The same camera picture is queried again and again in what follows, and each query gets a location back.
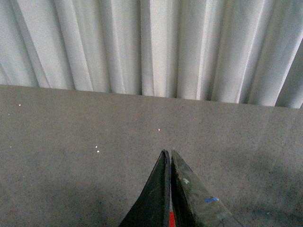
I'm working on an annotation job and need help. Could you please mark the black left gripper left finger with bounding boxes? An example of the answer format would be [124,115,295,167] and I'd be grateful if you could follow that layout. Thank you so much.
[119,150,171,227]

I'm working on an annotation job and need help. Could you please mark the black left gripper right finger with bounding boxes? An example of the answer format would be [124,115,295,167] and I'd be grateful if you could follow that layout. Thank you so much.
[171,150,243,227]

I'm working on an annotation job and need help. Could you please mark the red mushroom push button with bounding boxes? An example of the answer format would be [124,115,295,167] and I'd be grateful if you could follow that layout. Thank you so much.
[169,211,176,227]

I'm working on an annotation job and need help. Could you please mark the white pleated curtain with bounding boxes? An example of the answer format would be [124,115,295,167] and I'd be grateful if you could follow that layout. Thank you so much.
[0,0,303,109]

